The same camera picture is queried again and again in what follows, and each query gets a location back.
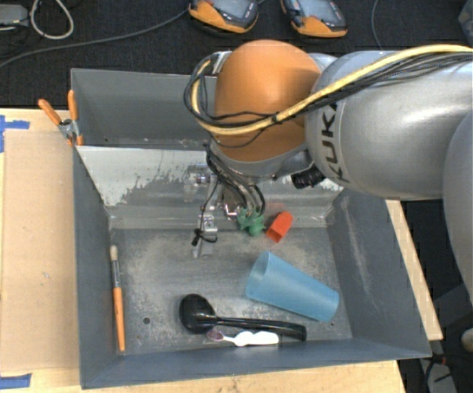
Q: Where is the orange handled paintbrush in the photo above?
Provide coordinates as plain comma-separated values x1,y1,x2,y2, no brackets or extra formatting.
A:
108,244,127,353

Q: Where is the orange-red small block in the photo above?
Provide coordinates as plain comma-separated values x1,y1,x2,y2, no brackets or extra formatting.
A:
265,210,295,244

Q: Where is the black plastic ladle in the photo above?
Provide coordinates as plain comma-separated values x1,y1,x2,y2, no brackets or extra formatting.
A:
178,293,309,342

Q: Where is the white and pink toothbrush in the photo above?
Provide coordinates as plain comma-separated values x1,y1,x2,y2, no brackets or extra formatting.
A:
205,327,281,349

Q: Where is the black cylinder on white bracket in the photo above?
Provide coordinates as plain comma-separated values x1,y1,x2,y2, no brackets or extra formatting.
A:
290,163,337,191

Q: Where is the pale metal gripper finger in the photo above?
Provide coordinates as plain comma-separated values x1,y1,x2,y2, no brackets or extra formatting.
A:
190,214,220,260
182,163,214,205

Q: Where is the light blue plastic cup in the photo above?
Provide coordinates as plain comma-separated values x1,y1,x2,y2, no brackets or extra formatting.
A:
244,250,341,324

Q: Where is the brown cardboard board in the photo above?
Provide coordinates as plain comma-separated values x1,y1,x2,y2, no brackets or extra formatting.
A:
0,130,83,375

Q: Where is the grey metal bin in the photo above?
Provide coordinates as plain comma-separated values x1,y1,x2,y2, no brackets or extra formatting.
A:
69,67,434,391

